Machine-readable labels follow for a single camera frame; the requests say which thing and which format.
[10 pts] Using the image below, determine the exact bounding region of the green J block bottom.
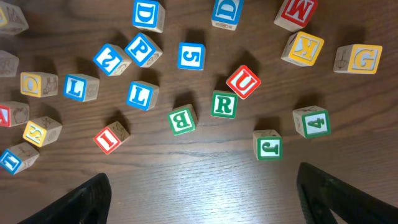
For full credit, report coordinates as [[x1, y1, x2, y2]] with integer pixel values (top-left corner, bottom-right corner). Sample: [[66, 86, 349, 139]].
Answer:
[[253, 129, 282, 161]]

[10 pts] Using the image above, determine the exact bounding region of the blue D block left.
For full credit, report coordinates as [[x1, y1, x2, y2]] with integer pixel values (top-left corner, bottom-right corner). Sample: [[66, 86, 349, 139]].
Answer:
[[132, 0, 165, 33]]

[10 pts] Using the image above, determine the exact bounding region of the yellow S block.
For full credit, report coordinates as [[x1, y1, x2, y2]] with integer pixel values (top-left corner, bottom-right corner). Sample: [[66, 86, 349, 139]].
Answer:
[[22, 116, 62, 147]]

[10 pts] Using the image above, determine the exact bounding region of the red A block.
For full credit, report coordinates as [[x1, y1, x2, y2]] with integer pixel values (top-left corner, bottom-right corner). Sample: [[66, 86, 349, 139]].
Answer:
[[1, 101, 30, 128]]

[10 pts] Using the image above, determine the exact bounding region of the yellow block top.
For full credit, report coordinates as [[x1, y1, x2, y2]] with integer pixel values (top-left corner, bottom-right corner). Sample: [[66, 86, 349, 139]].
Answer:
[[1, 1, 29, 35]]

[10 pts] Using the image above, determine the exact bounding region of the blue T block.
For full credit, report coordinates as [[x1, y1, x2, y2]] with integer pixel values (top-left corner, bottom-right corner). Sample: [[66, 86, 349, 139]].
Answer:
[[1, 142, 40, 175]]

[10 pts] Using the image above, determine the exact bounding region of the green R block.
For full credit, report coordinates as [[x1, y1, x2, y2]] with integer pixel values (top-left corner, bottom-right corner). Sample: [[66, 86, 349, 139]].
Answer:
[[211, 90, 238, 119]]

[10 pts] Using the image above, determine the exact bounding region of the green B block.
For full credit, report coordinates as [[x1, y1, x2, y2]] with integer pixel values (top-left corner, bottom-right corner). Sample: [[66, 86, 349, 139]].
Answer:
[[167, 104, 198, 136]]

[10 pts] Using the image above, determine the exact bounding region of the blue L block left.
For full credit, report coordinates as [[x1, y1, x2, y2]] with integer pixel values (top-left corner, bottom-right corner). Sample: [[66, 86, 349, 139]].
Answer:
[[63, 73, 100, 102]]

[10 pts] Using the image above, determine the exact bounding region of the yellow O block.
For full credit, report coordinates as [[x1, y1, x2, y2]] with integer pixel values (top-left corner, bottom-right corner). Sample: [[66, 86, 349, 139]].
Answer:
[[20, 72, 58, 98]]

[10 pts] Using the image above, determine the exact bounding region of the red M block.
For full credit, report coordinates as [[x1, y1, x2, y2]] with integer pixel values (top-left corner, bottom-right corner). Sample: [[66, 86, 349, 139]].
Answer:
[[274, 0, 318, 32]]

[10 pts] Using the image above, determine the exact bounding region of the yellow G block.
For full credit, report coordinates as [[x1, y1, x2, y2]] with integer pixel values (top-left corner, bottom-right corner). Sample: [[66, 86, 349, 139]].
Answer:
[[333, 44, 382, 74]]

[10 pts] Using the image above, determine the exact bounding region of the blue 5 block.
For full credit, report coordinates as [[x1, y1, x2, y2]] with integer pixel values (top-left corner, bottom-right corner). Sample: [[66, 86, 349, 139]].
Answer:
[[177, 42, 206, 70]]

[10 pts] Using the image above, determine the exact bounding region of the green 4 block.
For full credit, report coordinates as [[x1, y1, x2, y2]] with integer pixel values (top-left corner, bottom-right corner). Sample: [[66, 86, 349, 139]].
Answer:
[[292, 105, 331, 139]]

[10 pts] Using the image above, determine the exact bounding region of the blue D block right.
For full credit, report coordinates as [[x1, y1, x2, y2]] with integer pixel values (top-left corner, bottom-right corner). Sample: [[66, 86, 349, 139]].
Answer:
[[211, 0, 244, 30]]

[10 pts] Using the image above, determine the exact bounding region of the yellow K block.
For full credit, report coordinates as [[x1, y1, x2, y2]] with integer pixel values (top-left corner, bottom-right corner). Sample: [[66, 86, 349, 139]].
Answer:
[[281, 31, 325, 67]]

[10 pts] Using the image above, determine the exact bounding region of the blue l block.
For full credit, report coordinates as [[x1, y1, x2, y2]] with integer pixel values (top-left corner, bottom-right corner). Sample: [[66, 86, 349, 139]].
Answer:
[[126, 81, 160, 111], [63, 73, 100, 102]]

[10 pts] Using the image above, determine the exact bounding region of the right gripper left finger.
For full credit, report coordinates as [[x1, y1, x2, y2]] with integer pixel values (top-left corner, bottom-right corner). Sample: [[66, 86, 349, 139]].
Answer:
[[20, 173, 112, 224]]

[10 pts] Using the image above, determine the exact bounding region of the blue d block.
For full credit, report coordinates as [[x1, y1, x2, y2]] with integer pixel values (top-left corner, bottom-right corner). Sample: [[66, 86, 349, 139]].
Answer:
[[132, 0, 165, 33], [211, 0, 244, 30]]

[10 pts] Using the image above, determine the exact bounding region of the red U block right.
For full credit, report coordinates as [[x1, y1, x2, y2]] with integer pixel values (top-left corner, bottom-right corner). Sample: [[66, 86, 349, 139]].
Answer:
[[226, 65, 261, 100]]

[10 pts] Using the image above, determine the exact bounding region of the blue P block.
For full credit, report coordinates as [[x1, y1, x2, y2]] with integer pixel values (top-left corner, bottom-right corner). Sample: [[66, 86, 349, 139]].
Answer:
[[124, 32, 163, 68]]

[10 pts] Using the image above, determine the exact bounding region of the blue L block right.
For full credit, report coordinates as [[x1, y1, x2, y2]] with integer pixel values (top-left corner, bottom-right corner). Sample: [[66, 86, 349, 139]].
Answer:
[[126, 81, 160, 111]]

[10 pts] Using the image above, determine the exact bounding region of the red I block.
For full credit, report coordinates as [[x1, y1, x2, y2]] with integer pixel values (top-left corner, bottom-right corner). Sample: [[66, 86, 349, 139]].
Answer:
[[93, 121, 130, 154]]

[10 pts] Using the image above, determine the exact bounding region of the blue 2 block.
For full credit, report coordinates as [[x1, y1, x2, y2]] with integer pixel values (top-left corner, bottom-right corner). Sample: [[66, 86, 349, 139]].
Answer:
[[93, 43, 132, 77]]

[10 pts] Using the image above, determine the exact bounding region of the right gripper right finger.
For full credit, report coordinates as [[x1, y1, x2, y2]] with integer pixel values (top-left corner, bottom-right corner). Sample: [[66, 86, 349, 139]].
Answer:
[[296, 162, 397, 224]]

